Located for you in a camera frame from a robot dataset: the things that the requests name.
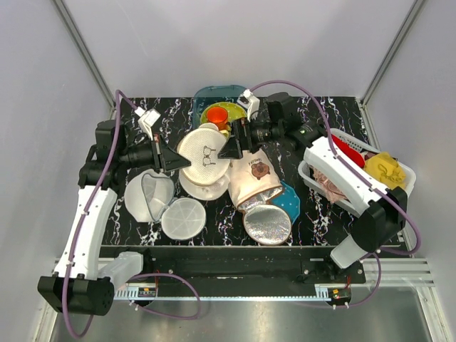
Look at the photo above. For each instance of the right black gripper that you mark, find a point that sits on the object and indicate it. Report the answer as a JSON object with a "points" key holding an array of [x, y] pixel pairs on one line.
{"points": [[231, 149]]}

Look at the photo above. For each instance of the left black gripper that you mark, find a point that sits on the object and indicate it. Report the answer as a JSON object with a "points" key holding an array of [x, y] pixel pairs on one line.
{"points": [[164, 157]]}

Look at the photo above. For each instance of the beige mesh bra laundry bag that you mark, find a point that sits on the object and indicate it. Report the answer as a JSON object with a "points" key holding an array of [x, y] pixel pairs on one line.
{"points": [[206, 178]]}

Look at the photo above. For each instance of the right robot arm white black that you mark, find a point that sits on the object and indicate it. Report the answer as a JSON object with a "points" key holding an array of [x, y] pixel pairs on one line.
{"points": [[381, 211]]}

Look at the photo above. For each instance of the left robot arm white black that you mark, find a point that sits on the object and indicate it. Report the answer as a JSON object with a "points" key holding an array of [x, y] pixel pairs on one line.
{"points": [[77, 284]]}

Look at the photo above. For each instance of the cream capybara insulated lunch bag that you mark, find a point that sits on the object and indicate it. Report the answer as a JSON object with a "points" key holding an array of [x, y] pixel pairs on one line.
{"points": [[253, 183]]}

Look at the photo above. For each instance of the white open mesh laundry bag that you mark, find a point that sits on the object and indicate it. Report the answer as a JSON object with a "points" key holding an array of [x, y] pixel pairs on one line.
{"points": [[150, 198]]}

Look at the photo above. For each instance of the white plastic laundry basket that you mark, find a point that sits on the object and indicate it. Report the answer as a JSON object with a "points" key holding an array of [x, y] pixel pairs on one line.
{"points": [[305, 170]]}

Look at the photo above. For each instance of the pink bra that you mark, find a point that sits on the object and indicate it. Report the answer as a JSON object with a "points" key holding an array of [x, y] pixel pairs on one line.
{"points": [[332, 193]]}

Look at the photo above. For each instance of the orange cup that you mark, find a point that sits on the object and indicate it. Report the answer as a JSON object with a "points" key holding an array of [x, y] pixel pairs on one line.
{"points": [[218, 116]]}

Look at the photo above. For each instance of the green dotted plate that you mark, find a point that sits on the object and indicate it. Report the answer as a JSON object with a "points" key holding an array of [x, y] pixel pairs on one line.
{"points": [[234, 111]]}

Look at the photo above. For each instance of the teal transparent plastic bin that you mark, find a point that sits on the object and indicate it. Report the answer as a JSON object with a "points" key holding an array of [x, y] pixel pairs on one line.
{"points": [[210, 95]]}

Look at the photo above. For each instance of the blue dotted plate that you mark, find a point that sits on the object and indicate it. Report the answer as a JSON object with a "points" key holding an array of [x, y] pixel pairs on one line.
{"points": [[289, 201]]}

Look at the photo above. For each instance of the red garment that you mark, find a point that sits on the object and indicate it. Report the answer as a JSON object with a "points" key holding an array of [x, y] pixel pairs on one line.
{"points": [[359, 158]]}

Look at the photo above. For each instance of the yellow garment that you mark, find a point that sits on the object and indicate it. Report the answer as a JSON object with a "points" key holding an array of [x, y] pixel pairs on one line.
{"points": [[384, 168]]}

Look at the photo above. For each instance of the cream yellow-handled mug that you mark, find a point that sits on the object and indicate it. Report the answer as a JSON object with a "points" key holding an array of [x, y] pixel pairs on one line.
{"points": [[212, 126]]}

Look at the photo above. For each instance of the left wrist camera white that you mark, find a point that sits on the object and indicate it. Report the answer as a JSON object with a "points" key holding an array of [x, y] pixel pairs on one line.
{"points": [[146, 120]]}

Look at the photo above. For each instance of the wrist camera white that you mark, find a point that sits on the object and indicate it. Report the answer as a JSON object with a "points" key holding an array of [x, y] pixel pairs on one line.
{"points": [[146, 120], [250, 103]]}

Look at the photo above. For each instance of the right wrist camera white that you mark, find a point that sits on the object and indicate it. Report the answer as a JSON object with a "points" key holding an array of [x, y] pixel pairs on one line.
{"points": [[250, 103]]}

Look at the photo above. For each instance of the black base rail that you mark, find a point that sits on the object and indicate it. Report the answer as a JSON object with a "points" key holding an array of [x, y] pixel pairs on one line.
{"points": [[235, 272]]}

